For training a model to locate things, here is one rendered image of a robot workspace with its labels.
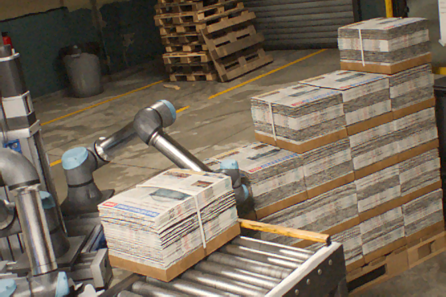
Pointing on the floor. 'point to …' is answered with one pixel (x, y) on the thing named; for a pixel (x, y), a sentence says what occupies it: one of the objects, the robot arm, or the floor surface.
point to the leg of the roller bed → (340, 290)
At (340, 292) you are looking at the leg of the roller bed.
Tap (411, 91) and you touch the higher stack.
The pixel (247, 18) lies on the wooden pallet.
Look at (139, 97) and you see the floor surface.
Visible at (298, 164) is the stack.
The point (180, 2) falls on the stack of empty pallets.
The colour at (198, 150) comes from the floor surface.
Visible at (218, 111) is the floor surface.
